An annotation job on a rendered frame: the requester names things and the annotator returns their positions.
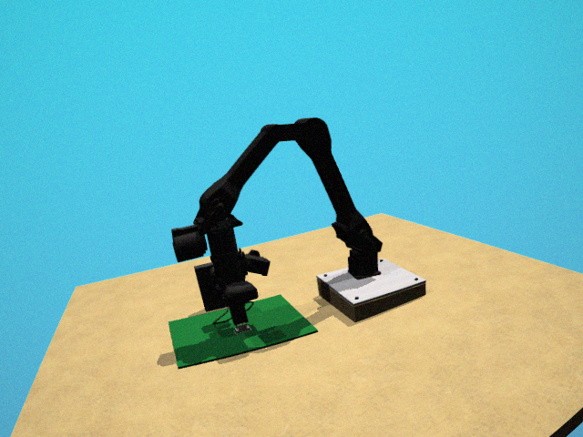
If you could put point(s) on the green circuit board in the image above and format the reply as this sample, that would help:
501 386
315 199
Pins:
270 322

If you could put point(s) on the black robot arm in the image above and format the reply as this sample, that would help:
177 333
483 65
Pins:
217 202

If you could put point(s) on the black cable with plug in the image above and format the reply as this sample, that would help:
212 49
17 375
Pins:
234 318

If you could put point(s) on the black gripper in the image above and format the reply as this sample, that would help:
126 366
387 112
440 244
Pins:
234 292

